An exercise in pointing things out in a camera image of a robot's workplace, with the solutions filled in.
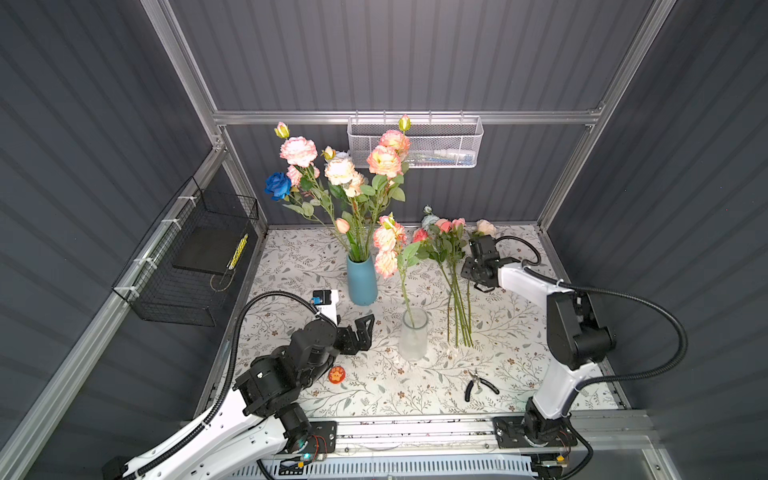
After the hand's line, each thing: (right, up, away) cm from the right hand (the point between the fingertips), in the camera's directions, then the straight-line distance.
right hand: (473, 270), depth 98 cm
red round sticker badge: (-43, -29, -14) cm, 54 cm away
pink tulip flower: (-40, +13, -18) cm, 46 cm away
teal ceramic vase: (-36, -3, -10) cm, 38 cm away
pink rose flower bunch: (-7, +11, +12) cm, 18 cm away
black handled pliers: (-5, -31, -17) cm, 36 cm away
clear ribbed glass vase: (-22, -16, -19) cm, 33 cm away
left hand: (-35, -10, -30) cm, 47 cm away
